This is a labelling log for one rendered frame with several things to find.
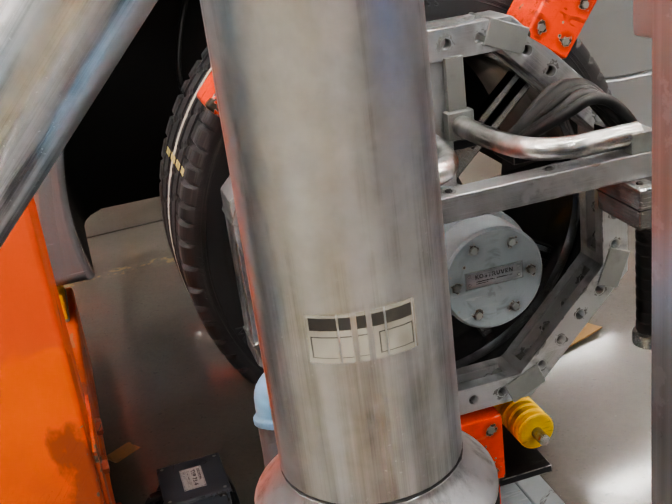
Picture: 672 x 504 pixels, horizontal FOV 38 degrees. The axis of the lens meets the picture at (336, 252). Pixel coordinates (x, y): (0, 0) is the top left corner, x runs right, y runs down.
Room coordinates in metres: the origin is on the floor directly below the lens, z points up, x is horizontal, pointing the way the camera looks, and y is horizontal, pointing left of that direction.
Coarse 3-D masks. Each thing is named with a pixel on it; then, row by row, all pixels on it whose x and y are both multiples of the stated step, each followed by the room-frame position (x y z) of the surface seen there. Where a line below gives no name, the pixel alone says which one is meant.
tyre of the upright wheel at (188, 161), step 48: (432, 0) 1.26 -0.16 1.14; (480, 0) 1.28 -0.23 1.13; (576, 48) 1.31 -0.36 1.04; (192, 96) 1.31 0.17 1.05; (192, 144) 1.22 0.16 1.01; (192, 192) 1.18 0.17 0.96; (192, 240) 1.18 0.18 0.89; (576, 240) 1.32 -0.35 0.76; (192, 288) 1.19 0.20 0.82; (240, 336) 1.18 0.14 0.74
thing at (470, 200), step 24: (552, 168) 1.02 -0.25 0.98; (576, 168) 1.01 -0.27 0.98; (600, 168) 1.02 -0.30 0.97; (624, 168) 1.02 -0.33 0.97; (648, 168) 1.03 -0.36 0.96; (456, 192) 0.98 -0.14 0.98; (480, 192) 0.98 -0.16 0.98; (504, 192) 0.99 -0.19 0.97; (528, 192) 0.99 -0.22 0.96; (552, 192) 1.00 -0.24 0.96; (576, 192) 1.01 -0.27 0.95; (456, 216) 0.97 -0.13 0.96
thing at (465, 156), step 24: (480, 72) 1.49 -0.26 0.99; (504, 72) 1.36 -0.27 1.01; (504, 96) 1.31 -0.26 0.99; (528, 96) 1.36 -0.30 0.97; (480, 120) 1.30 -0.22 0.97; (504, 120) 1.51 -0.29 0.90; (504, 168) 1.52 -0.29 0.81; (528, 168) 1.32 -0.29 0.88; (528, 216) 1.42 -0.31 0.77; (552, 216) 1.36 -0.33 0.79; (576, 216) 1.31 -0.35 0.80; (552, 240) 1.34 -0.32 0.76; (552, 264) 1.31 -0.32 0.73; (552, 288) 1.30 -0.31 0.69; (528, 312) 1.29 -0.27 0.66; (456, 336) 1.33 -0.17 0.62; (480, 336) 1.30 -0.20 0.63; (504, 336) 1.28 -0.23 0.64; (456, 360) 1.26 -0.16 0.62
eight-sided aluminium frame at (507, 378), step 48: (432, 48) 1.17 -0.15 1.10; (480, 48) 1.19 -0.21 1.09; (528, 48) 1.22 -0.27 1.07; (240, 240) 1.11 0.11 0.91; (624, 240) 1.24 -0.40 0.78; (240, 288) 1.15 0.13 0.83; (576, 288) 1.24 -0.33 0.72; (528, 336) 1.25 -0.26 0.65; (576, 336) 1.22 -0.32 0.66; (480, 384) 1.18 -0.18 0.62; (528, 384) 1.20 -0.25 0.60
